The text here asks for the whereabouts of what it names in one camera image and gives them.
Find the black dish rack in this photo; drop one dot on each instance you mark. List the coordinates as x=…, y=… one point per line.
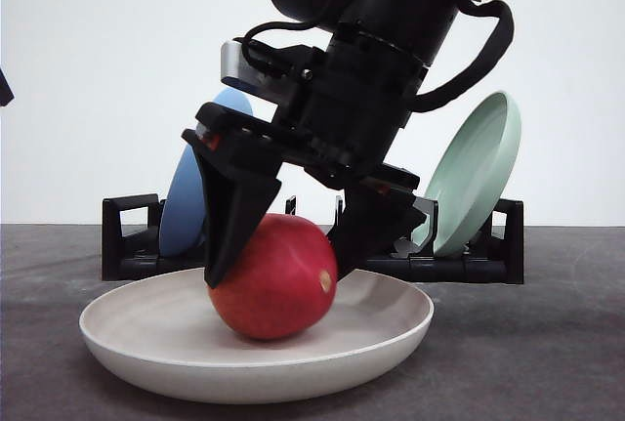
x=132, y=245

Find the green plate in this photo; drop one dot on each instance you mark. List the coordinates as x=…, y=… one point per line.
x=473, y=174

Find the white plate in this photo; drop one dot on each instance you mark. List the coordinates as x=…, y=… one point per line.
x=169, y=338

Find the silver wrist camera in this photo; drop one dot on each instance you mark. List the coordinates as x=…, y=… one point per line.
x=240, y=73

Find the black cable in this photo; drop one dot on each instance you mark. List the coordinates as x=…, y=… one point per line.
x=486, y=9

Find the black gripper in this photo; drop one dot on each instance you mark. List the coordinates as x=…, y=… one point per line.
x=341, y=114

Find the blue plate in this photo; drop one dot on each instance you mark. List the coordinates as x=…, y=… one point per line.
x=183, y=215

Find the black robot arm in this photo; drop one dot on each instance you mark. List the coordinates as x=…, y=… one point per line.
x=421, y=26

